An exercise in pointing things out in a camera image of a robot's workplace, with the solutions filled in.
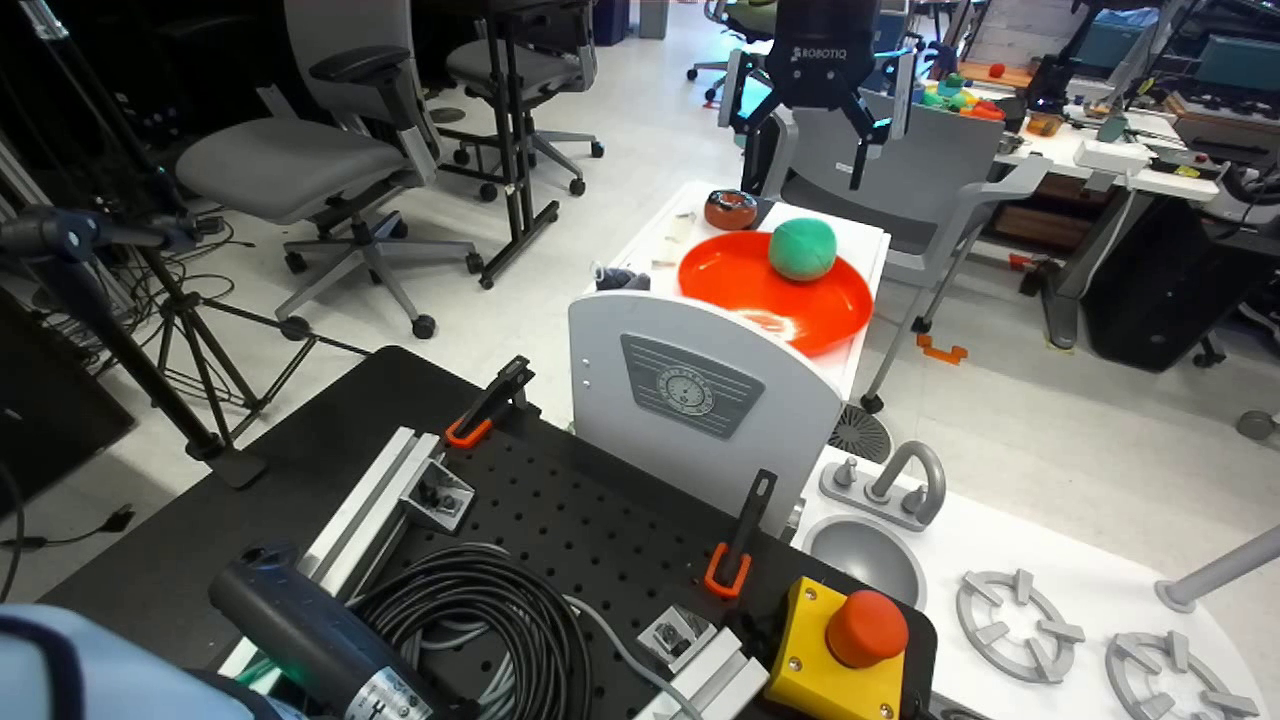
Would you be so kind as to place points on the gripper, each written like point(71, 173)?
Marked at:
point(828, 50)

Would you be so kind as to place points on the grey toy kitchen burner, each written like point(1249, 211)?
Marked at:
point(1040, 632)
point(1150, 690)

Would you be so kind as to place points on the grey toy kitchen rod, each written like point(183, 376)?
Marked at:
point(1220, 570)

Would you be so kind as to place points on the heap of colourful toys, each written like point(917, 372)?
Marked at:
point(960, 98)

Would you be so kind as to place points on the white desk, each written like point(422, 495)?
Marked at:
point(1110, 160)

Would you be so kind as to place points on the green office chair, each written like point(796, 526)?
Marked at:
point(750, 15)

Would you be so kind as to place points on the orange plate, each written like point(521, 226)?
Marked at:
point(740, 280)

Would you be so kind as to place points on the camera on tripod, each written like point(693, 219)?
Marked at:
point(150, 300)

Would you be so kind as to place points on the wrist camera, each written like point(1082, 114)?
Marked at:
point(735, 90)

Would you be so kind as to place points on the grey round grate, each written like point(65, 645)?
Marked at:
point(858, 435)

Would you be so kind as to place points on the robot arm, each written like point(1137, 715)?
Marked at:
point(100, 670)

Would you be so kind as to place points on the grey toy kitchen tap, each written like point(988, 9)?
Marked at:
point(915, 470)

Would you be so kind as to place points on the grey chair with armrests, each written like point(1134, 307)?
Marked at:
point(930, 170)

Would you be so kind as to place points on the black computer tower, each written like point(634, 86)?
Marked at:
point(1150, 290)

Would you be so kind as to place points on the white toy kitchen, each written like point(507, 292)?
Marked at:
point(700, 460)

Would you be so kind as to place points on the aluminium rail with bracket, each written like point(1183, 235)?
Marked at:
point(375, 495)
point(715, 675)

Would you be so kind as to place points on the orange bracket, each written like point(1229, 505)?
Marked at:
point(942, 350)

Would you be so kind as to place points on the dark grey plushie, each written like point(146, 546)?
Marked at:
point(620, 280)

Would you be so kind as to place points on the brown round bowl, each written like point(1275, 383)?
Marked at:
point(730, 210)

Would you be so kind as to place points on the green plushie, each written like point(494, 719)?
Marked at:
point(802, 250)

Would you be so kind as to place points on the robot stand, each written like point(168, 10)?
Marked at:
point(560, 500)

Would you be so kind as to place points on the black folding table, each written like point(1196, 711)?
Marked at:
point(512, 150)

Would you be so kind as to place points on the black clamp with orange grip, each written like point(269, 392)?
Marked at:
point(745, 530)
point(495, 395)

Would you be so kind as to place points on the yellow box with red button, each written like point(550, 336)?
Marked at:
point(810, 660)

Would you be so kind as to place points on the grey toy kitchen sink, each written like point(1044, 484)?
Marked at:
point(865, 560)

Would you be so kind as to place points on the grey office chair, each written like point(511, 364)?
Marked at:
point(290, 165)
point(520, 70)

